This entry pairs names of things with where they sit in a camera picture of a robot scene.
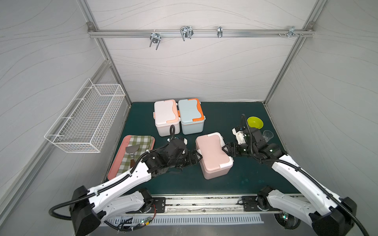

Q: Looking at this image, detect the pink first aid box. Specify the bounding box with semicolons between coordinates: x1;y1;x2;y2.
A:
195;132;234;180

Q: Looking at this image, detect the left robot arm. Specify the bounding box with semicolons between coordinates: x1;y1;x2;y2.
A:
49;138;202;236

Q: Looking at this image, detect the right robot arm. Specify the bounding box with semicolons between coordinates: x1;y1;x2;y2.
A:
221;126;368;236

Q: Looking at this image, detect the clear plastic cup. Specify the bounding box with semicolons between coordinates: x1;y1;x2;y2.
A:
262;130;274;142

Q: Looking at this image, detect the green bowl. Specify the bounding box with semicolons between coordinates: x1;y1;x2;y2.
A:
247;117;264;129

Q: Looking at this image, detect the green table mat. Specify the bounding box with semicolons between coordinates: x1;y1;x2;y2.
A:
120;102;298;195

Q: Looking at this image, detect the green checkered cloth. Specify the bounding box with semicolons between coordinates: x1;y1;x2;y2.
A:
115;135;155;177

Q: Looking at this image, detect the pink tray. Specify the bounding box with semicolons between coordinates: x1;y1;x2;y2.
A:
107;135;155;180

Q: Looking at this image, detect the metal hook clamp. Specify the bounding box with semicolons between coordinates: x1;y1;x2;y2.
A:
149;32;161;50

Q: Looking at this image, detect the metal u-bolt clamp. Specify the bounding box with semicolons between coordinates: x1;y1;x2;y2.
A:
180;26;194;41

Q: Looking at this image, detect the aluminium crossbar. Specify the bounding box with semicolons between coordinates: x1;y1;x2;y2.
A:
88;28;316;38

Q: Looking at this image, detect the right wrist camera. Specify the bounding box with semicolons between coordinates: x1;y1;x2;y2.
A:
232;128;246;145

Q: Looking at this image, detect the blue box orange handle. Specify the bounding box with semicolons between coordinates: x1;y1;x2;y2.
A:
178;98;206;135

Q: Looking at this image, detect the white box peach handle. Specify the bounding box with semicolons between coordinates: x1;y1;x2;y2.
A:
153;99;180;137

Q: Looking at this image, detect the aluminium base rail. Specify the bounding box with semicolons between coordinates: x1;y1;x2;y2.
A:
88;193;325;217

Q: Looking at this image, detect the white wire basket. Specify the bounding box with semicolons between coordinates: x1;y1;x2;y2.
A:
44;78;125;153

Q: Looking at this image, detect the small metal bracket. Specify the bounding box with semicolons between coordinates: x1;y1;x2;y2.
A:
217;26;223;38

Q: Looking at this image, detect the metal screw bracket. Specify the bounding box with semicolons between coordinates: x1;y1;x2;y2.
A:
277;27;304;38

